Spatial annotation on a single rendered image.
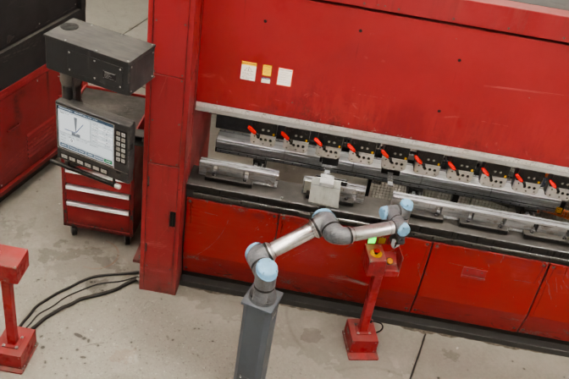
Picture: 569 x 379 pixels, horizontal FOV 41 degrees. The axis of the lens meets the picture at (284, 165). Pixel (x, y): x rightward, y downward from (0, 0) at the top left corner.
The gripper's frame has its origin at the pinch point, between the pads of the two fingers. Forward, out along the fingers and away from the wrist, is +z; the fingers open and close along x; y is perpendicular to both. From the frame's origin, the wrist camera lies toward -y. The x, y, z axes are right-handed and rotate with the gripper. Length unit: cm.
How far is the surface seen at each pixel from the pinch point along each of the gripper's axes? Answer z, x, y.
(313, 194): -14, 48, 28
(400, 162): -37, -3, 36
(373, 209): -0.5, 6.9, 31.9
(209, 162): -8, 109, 61
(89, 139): -60, 176, 14
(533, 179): -42, -80, 19
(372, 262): 6.4, 13.3, -6.5
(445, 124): -67, -22, 35
